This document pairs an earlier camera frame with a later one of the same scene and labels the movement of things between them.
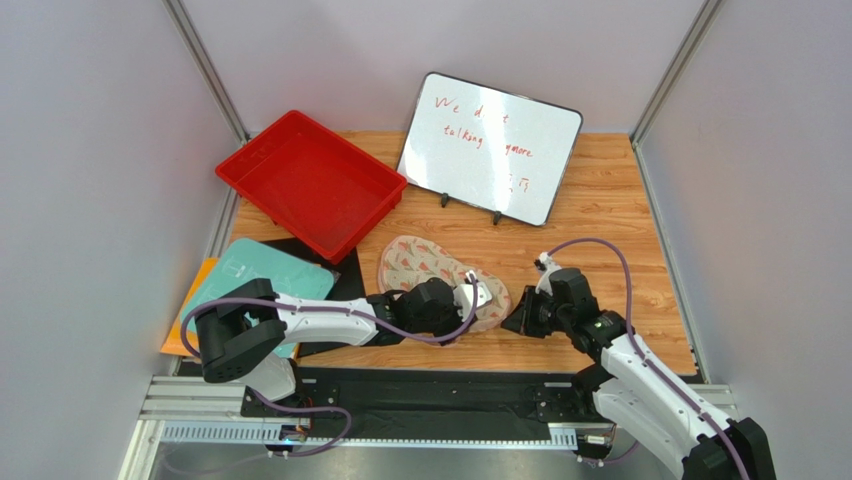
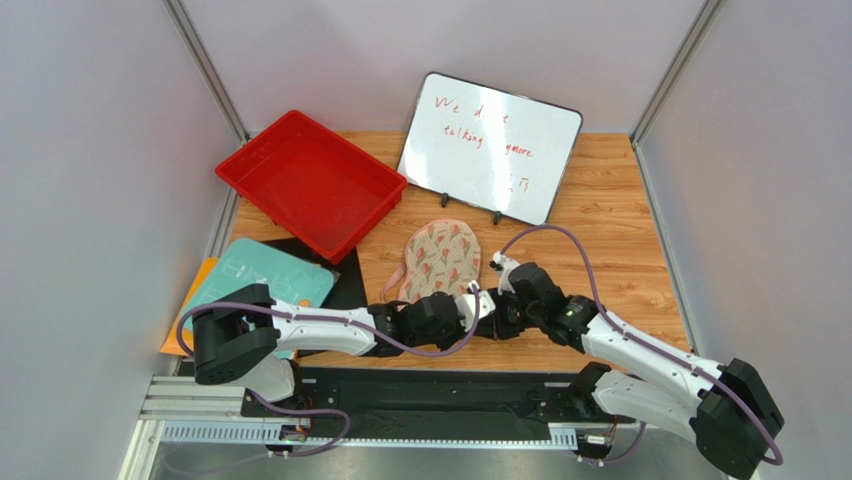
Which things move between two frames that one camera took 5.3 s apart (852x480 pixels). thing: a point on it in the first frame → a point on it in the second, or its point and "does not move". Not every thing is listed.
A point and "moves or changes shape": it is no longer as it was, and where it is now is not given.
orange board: [173, 343] does not move
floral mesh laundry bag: [444, 344] moves or changes shape
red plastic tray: [321, 190] does not move
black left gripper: [455, 324] does not move
